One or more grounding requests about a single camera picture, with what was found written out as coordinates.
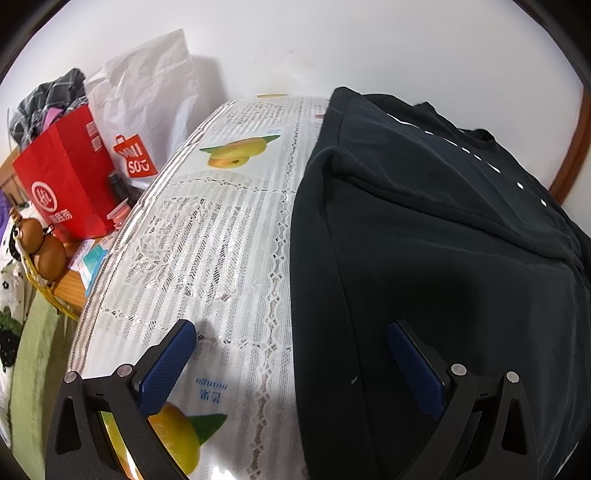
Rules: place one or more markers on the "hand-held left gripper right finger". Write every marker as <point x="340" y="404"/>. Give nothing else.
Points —
<point x="415" y="369"/>

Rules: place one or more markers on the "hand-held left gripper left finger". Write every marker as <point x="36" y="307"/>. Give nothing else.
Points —
<point x="166" y="369"/>

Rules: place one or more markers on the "black garment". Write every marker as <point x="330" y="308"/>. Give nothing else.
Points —
<point x="415" y="230"/>

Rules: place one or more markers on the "green blanket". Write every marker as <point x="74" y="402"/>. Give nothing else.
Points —
<point x="37" y="360"/>

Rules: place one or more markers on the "teal white box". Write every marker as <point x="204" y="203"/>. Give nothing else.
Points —
<point x="90" y="263"/>

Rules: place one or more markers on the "white fruit print lace tablecloth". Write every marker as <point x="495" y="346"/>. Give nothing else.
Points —
<point x="207" y="240"/>

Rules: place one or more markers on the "brown gourd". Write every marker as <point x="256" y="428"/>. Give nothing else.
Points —
<point x="50" y="259"/>
<point x="30" y="234"/>

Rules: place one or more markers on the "pink jar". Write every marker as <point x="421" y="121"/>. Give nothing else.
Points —
<point x="119" y="213"/>

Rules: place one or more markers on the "white floral cloth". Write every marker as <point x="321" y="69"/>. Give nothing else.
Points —
<point x="11" y="286"/>

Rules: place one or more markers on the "dark bottle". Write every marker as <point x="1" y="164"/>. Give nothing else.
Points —
<point x="117" y="184"/>

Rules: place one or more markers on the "white paper bag red logo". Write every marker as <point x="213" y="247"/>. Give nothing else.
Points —
<point x="147" y="92"/>

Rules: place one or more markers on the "grey plaid cloth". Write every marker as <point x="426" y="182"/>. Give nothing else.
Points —
<point x="51" y="97"/>

